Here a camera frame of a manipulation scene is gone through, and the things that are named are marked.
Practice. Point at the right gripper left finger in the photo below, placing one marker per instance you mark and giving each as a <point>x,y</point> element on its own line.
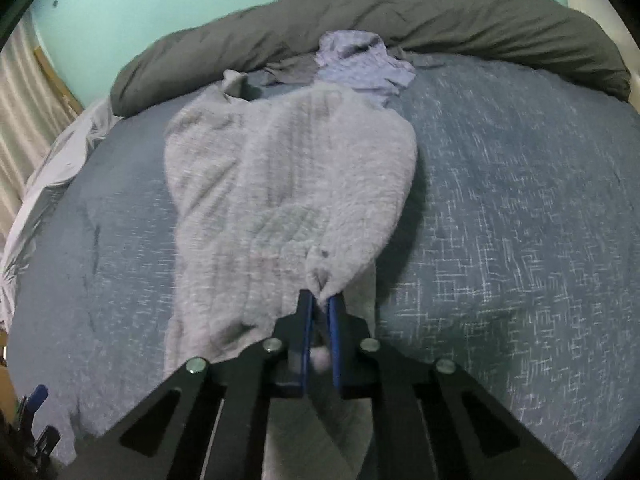
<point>207,420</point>

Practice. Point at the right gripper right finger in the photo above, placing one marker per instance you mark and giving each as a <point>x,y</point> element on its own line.
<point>431,420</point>

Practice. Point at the grey knit sweater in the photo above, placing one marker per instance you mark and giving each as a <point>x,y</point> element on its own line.
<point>273,196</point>

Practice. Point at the blue patterned bed sheet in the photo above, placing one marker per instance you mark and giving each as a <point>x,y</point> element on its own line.
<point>517,256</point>

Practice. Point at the light grey crumpled blanket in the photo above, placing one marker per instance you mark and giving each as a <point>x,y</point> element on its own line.
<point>69,153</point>

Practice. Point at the striped beige curtain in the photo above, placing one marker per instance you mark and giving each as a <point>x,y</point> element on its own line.
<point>33,114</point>

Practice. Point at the blue checked cloth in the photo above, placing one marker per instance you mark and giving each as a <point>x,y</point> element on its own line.
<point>360,61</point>

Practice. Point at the dark grey rolled duvet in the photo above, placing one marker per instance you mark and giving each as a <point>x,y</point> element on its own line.
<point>536,33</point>

